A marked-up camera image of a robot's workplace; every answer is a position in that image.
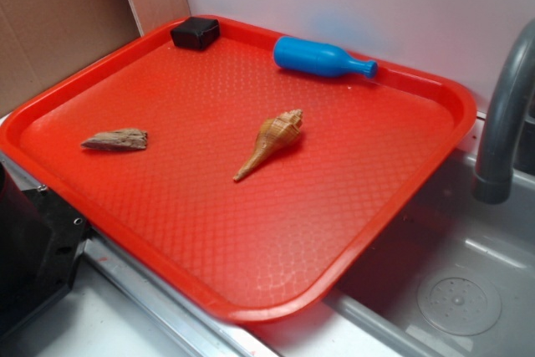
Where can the red plastic tray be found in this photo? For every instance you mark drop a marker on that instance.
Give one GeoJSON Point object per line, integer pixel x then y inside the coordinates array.
{"type": "Point", "coordinates": [273, 243]}

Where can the brown wood piece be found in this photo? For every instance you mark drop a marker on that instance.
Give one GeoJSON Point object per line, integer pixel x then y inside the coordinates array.
{"type": "Point", "coordinates": [117, 140]}

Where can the grey plastic toy sink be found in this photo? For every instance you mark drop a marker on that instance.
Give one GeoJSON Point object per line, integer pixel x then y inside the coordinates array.
{"type": "Point", "coordinates": [450, 276]}

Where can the grey toy faucet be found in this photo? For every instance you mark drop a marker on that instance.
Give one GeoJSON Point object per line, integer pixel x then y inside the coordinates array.
{"type": "Point", "coordinates": [507, 140]}

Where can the blue plastic toy bottle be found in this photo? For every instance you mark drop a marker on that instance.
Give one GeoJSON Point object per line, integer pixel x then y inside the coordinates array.
{"type": "Point", "coordinates": [321, 59]}

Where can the black cube block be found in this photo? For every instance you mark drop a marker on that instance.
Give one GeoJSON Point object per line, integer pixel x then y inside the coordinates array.
{"type": "Point", "coordinates": [195, 33]}

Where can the brown spiral sea shell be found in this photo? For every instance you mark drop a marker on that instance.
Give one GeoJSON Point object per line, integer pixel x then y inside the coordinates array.
{"type": "Point", "coordinates": [274, 135]}

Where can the brown cardboard panel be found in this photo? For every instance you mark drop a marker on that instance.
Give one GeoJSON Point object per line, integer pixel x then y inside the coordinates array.
{"type": "Point", "coordinates": [45, 41]}

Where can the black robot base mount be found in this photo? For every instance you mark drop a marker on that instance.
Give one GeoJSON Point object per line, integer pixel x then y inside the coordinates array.
{"type": "Point", "coordinates": [42, 239]}

